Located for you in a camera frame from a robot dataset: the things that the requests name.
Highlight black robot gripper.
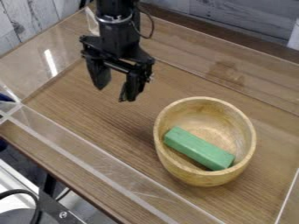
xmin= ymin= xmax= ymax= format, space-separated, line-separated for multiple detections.
xmin=79 ymin=14 xmax=155 ymax=102

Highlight green rectangular block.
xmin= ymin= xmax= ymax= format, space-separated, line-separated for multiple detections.
xmin=163 ymin=126 xmax=235 ymax=171

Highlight brown wooden bowl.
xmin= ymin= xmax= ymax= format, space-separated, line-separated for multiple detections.
xmin=154 ymin=96 xmax=258 ymax=187

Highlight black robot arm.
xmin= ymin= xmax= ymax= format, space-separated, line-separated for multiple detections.
xmin=79 ymin=0 xmax=155 ymax=102

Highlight clear acrylic tray walls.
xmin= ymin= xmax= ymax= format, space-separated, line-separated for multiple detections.
xmin=0 ymin=8 xmax=299 ymax=224

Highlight black table leg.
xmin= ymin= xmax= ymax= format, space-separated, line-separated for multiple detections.
xmin=43 ymin=174 xmax=58 ymax=197

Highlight clear acrylic corner bracket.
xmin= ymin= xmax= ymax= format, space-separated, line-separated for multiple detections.
xmin=86 ymin=7 xmax=99 ymax=36

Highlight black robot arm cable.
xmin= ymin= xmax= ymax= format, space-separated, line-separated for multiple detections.
xmin=130 ymin=3 xmax=155 ymax=40

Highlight black metal bracket with screw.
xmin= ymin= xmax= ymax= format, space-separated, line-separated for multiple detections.
xmin=37 ymin=192 xmax=87 ymax=224

